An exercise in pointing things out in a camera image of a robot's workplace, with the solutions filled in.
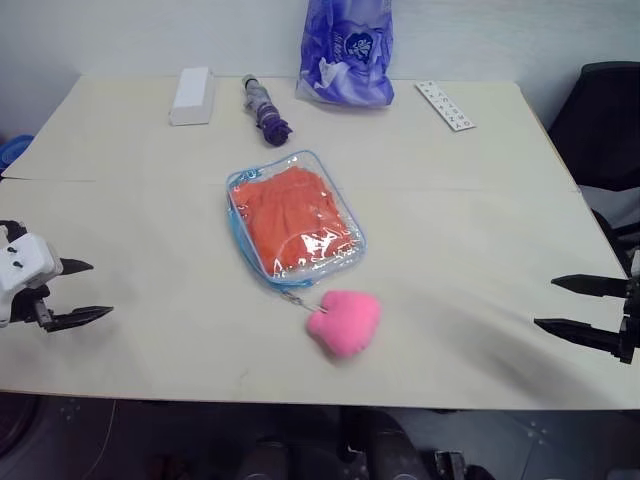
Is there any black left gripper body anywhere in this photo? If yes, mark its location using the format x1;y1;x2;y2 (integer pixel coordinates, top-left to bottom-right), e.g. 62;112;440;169
8;283;56;333

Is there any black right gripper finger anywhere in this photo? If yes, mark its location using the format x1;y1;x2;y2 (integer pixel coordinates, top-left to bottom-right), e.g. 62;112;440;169
550;273;630;301
533;316;623;359

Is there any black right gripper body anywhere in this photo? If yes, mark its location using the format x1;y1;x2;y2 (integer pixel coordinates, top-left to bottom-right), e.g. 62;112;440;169
618;276;640;366

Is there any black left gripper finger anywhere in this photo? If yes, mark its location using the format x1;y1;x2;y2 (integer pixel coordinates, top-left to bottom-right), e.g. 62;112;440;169
48;305;115;333
59;258;95;276

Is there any orange cloth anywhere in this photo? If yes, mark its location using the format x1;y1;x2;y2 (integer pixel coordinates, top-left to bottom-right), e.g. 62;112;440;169
230;166;358;279

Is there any clear pouch with orange cloth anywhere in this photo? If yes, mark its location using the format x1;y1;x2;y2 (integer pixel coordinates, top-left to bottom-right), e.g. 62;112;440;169
223;148;370;293

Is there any purple printed plastic bag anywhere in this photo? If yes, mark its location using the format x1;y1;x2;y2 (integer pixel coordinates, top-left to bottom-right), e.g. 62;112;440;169
295;0;397;108

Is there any blue plastic container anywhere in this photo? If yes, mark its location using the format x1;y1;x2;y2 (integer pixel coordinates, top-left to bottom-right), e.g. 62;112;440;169
0;133;35;177

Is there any black office chair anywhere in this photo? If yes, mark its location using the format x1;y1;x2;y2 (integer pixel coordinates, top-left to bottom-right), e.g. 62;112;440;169
546;60;640;282

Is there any black caster wheel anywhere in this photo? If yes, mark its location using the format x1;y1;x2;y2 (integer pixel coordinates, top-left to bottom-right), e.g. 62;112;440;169
432;448;470;480

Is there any white rectangular box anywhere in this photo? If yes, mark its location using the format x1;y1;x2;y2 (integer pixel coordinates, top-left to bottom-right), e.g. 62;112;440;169
166;66;218;128

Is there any white strip with black symbols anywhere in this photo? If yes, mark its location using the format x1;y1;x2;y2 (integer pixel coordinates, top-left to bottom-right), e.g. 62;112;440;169
413;79;478;136

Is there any folded purple grey umbrella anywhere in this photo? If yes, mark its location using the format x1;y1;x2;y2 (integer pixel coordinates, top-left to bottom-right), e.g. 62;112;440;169
241;73;294;148

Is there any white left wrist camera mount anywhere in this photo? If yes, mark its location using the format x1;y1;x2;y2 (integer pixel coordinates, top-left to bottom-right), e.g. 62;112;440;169
0;233;65;329

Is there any metal keychain chain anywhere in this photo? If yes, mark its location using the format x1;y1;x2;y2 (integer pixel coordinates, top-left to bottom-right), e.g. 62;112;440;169
278;288;330;317

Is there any pink plush keychain toy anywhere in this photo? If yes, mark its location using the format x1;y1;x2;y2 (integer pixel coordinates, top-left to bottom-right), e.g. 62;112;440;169
305;289;383;359

